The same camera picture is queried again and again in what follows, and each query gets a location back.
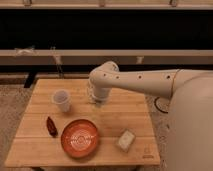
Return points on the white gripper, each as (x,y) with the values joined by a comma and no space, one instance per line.
(100,96)

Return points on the dark red pepper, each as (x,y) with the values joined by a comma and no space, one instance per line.
(51,127)

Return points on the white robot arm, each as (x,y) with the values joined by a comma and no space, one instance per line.
(189,145)

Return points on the white sponge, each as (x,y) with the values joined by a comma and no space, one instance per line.
(125,141)

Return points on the small white bottle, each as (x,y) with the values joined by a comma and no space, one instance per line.
(89,92)

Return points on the translucent plastic cup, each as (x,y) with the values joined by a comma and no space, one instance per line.
(61,98)

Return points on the orange bowl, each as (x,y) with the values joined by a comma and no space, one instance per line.
(80,138)

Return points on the wooden table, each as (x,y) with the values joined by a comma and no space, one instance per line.
(62,127)

